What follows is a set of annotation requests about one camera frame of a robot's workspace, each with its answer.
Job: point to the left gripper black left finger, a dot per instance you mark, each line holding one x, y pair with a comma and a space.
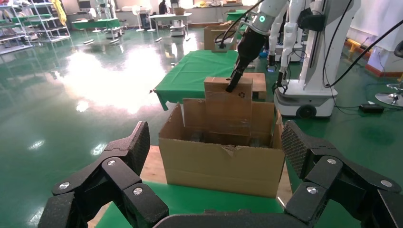
104, 182

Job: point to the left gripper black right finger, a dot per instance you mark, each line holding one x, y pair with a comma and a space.
340, 185

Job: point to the black idle robot gripper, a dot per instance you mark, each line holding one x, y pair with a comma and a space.
280, 83

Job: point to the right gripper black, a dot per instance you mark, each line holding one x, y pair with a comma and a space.
250, 47

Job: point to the small brown cardboard box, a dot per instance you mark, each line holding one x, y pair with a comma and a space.
226, 110

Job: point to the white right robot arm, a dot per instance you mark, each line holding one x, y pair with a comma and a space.
267, 12

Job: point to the white idle robot arm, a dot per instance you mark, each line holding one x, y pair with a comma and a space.
288, 41
275, 34

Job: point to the plain brown cardboard carton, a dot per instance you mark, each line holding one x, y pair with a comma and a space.
210, 36

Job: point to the large open cardboard carton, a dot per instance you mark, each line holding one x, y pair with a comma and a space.
220, 170

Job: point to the white wheeled robot body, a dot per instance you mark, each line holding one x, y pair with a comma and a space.
314, 63

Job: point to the white low cart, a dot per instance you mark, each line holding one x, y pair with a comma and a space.
178, 29

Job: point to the yellow floor barrier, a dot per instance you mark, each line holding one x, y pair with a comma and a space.
353, 47

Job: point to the black power adapter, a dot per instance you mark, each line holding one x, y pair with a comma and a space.
371, 108

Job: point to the white long table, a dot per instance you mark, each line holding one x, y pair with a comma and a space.
170, 16

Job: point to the person in dark clothes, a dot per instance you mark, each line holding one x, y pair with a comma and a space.
163, 8

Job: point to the office chair chrome base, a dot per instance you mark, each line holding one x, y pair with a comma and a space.
390, 98

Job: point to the green table cloth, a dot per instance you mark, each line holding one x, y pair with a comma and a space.
204, 201

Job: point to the white standing fan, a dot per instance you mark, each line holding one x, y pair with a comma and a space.
138, 11

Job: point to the green covered table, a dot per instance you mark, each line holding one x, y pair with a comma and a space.
94, 23

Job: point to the metal shelving rack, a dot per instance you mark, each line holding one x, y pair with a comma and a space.
12, 41
50, 30

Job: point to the yellow hanging garment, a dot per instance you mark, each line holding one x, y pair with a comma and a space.
59, 12

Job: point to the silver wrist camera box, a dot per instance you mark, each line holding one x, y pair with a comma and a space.
225, 47

